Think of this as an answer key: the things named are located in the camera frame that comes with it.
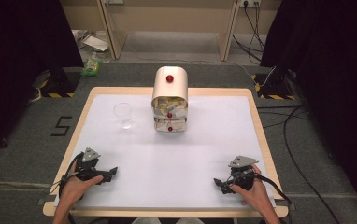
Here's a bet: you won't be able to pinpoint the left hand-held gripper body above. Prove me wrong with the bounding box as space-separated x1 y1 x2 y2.
73 147 105 183

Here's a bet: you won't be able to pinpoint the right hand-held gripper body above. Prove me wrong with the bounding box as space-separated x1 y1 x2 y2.
228 155 261 191

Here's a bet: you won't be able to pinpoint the person's right hand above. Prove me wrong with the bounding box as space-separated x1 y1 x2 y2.
229 163 275 216

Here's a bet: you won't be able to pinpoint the person's left hand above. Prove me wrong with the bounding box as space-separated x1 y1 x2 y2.
60 161 105 205

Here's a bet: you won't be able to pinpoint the white table mat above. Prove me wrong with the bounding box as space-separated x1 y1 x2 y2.
53 93 277 210

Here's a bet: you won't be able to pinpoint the clear glass cup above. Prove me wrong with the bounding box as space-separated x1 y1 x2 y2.
112 102 136 131

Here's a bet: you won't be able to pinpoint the person's legs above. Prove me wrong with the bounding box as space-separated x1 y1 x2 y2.
131 217 205 224

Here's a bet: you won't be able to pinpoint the pile of white packets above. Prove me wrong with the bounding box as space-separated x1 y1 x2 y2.
152 96 188 119

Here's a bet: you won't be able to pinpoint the black base yellow striped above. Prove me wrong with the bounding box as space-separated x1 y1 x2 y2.
37 66 82 99
250 68 297 101

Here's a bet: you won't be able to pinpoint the white drawer box red knobs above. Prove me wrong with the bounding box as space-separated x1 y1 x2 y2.
150 65 190 133

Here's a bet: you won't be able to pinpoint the green wipes packet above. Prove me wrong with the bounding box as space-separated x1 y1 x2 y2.
80 55 102 77

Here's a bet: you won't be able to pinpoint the black curtain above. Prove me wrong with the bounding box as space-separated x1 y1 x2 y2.
0 0 85 161
259 0 357 216

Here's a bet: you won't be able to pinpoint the left hand-held gripper cable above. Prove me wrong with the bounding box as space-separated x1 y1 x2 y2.
57 152 84 224

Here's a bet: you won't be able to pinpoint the hand-held gripper cable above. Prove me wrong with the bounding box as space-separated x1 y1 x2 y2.
253 173 294 209
57 152 84 224

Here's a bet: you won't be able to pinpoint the right hand-held gripper cable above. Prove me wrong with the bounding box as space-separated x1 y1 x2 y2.
253 173 294 209

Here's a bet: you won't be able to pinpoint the long black floor cable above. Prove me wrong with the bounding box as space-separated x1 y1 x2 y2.
282 105 343 224

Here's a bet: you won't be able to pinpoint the black floor cables bundle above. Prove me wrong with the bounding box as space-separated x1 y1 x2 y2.
256 104 312 129

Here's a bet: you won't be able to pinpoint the wooden desk frame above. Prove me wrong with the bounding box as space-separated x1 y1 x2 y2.
96 0 241 63

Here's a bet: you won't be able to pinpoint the black cables from socket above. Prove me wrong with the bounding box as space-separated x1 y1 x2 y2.
232 1 267 63

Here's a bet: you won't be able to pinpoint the white wall socket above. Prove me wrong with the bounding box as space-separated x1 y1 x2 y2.
239 0 263 8

